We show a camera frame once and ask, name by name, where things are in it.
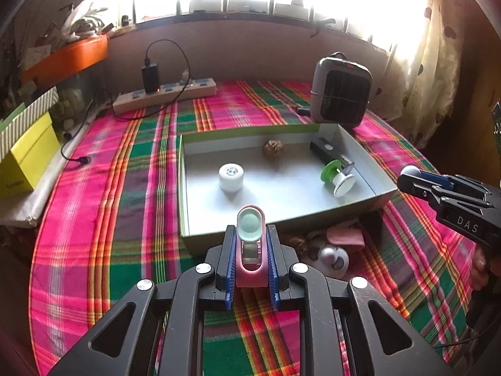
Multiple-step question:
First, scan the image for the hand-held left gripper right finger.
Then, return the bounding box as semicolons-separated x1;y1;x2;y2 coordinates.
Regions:
265;224;455;376

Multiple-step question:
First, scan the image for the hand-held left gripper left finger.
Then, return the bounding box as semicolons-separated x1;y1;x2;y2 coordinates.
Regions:
47;224;237;376

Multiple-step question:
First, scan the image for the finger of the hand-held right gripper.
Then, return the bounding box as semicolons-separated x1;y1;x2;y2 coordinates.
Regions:
397;174;496;210
419;170;494;197

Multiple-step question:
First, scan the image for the pink clip with mint oval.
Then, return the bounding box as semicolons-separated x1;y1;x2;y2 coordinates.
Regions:
235;206;269;288

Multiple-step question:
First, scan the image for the white round device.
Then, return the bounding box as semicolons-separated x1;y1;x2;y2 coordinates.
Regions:
305;231;350;273

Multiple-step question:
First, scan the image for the shallow green cardboard box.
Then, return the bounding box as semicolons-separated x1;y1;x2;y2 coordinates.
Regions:
178;123;398;255

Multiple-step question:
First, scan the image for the pink case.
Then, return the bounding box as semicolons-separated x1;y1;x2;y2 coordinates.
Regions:
327;221;364;253

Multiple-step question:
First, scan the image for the green and white spool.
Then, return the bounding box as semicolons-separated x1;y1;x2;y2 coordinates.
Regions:
320;159;356;198

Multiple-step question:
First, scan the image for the small white jar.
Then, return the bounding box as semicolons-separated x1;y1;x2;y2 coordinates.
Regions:
218;163;245;192

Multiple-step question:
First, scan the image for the black rectangular light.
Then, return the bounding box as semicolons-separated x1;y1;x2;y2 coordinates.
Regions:
309;138;355;173

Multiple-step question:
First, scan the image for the brown walnut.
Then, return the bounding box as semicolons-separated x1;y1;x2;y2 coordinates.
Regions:
262;139;284;161
284;235;308;251

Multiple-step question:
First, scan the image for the person's right hand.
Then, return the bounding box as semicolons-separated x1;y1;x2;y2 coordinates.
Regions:
470;247;490;291

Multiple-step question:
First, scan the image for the spotted cream curtain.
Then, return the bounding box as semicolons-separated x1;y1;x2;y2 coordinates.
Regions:
387;0;486;149

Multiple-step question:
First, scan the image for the grey portable space heater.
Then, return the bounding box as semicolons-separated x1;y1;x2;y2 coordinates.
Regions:
310;53;372;128

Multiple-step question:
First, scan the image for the pink green plaid blanket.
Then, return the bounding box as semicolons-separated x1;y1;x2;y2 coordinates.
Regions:
29;79;482;376

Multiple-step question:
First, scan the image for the white power strip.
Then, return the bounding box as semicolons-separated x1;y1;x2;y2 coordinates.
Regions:
113;77;217;115

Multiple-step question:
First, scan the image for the black window latch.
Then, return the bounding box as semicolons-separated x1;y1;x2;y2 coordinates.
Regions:
311;18;337;38

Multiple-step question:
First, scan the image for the black charger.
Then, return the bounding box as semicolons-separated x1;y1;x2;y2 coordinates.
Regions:
142;64;161;95

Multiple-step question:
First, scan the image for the green patterned container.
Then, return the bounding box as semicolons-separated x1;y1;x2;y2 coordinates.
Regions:
51;86;85;120

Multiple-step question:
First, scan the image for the yellow box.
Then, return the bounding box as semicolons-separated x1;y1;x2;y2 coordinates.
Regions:
0;112;59;198

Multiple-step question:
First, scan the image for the striped green box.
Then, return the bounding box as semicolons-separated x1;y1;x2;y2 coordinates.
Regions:
0;87;59;157

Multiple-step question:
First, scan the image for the orange tray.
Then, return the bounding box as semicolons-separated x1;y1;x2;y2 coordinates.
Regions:
21;34;110;85

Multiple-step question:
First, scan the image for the pile of papers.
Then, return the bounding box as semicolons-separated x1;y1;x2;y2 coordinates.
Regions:
37;2;114;48

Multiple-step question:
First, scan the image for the thin black cable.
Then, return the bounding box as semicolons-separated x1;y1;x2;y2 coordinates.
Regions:
60;92;122;165

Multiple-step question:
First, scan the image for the black charger cable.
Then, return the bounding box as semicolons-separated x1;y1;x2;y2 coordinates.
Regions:
144;39;189;104

